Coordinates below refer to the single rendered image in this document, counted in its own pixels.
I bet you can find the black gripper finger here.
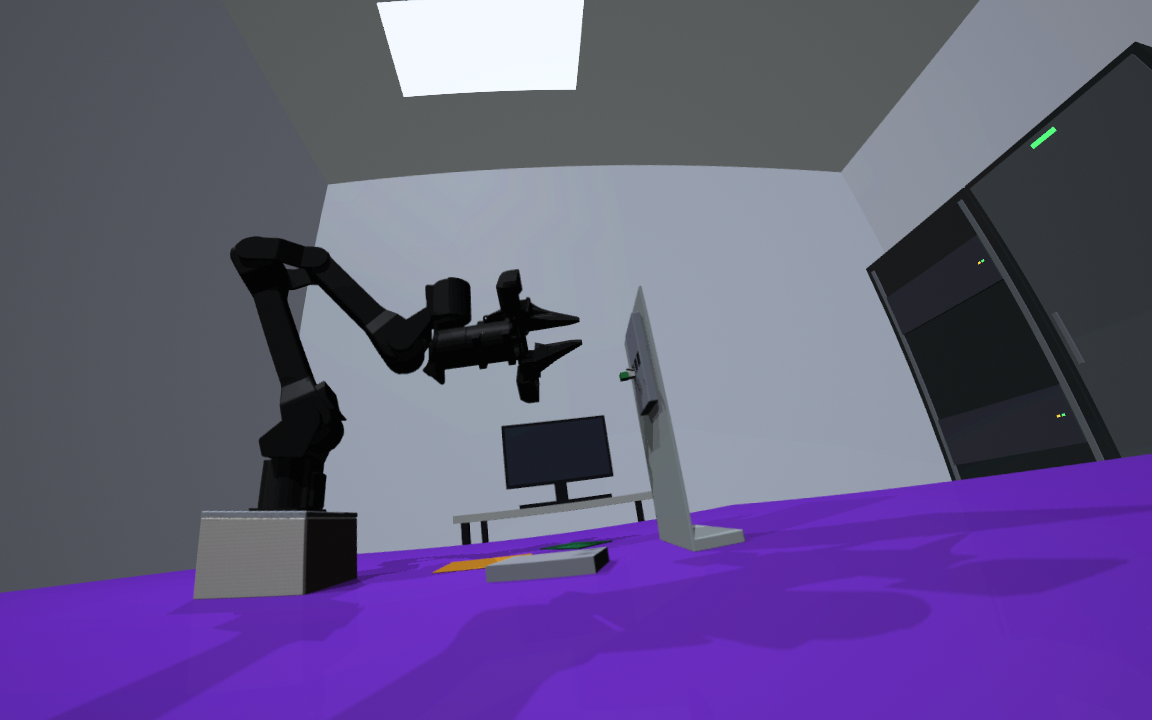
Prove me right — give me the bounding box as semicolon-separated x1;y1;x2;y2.
525;297;579;332
535;339;582;378

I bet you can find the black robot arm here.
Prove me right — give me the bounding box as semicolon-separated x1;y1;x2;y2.
230;236;473;511

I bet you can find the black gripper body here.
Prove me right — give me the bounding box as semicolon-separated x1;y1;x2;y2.
467;270;539;404

